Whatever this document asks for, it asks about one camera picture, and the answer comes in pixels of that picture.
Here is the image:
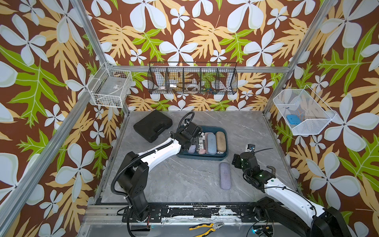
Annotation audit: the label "teal plastic storage tray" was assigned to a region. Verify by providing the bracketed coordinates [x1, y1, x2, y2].
[177, 126, 229, 161]

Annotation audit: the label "white wire basket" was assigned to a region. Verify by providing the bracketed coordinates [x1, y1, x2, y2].
[273, 86, 337, 136]
[87, 63, 133, 108]

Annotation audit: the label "lavender glasses case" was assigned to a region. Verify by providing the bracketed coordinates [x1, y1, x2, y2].
[220, 163, 232, 190]
[188, 145, 196, 154]

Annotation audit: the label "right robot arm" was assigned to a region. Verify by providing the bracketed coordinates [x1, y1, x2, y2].
[232, 144, 351, 237]

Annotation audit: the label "tape roll in basket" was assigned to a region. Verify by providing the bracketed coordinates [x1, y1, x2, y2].
[186, 84, 200, 91]

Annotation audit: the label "light blue glasses case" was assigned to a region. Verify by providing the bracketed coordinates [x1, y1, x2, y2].
[205, 132, 217, 155]

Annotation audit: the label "dark metal hex key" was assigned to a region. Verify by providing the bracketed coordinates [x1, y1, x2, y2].
[267, 166, 276, 176]

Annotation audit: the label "black plastic tool case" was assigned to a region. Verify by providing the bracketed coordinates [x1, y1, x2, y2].
[133, 110, 173, 143]

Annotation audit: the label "black wire basket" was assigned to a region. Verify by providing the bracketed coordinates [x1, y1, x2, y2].
[147, 62, 238, 95]

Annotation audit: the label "white wire basket right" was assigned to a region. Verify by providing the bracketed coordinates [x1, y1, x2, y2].
[273, 86, 337, 136]

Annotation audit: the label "flag print glasses case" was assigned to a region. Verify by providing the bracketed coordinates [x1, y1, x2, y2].
[196, 133, 206, 155]

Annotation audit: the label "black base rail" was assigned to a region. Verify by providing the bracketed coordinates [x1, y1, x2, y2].
[122, 202, 256, 223]

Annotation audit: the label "blue object in basket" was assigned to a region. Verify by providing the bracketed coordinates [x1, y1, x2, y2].
[286, 115, 302, 126]

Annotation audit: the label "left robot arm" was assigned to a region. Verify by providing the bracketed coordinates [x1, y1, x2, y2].
[111, 122, 202, 221]

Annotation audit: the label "white wire basket left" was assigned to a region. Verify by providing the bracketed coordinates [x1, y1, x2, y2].
[87, 63, 133, 108]

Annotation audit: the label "tan fabric glasses case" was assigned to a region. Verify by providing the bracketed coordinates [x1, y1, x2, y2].
[216, 131, 227, 152]

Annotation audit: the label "yellow handled pliers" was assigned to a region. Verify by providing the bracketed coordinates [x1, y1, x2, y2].
[189, 223, 225, 237]

